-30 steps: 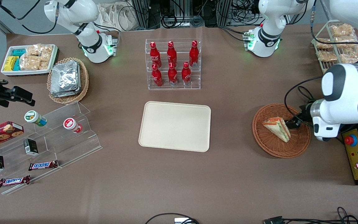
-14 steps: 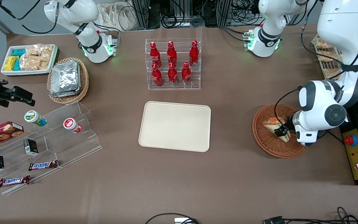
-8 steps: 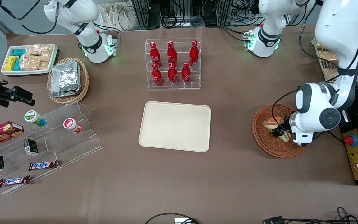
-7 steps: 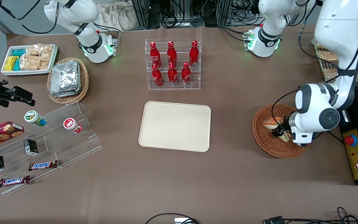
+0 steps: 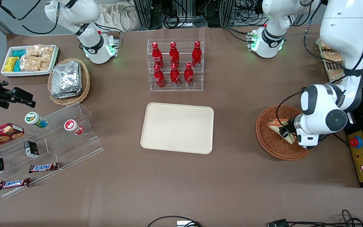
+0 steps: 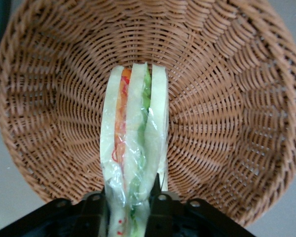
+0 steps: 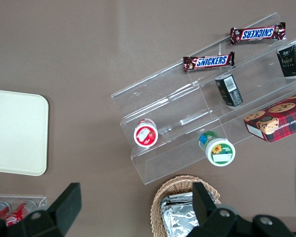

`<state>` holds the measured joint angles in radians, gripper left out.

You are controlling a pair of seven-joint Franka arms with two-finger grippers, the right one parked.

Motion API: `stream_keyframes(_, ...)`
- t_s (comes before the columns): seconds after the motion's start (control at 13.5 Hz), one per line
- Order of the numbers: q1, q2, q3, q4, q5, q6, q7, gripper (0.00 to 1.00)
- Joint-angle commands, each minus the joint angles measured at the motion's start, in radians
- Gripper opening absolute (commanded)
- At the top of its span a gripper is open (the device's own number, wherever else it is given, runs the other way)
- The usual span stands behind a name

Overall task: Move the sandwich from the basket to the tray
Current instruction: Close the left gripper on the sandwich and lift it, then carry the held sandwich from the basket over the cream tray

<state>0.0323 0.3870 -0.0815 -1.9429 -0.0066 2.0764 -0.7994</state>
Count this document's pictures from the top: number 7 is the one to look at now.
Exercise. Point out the light tan wicker basket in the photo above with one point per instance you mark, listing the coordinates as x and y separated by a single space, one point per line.
157 209

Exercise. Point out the clear acrylic bottle rack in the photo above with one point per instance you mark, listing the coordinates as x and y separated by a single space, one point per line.
40 200

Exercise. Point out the green lid white cup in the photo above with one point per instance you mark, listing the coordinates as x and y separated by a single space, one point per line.
219 151

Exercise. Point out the red lid white cup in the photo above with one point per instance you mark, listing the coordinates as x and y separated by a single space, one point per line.
145 135

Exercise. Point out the cream plastic tray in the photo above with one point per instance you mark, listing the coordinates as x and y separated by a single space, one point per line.
14 133

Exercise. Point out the brown snickers bar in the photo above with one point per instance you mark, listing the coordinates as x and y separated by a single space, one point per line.
208 62
258 33

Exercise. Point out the small dark green box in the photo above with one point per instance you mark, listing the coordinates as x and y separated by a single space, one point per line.
229 90
292 59

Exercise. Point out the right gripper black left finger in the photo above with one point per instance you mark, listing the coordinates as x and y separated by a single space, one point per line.
61 212

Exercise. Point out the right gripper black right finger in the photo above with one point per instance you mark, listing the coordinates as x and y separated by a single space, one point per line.
212 219

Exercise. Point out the clear acrylic stepped riser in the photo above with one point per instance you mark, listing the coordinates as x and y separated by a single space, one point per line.
162 108
259 74

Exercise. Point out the silver foil packet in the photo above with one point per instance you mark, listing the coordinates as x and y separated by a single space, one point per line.
180 221
173 199

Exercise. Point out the red tartan cookie box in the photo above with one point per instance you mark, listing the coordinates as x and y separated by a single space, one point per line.
278 118

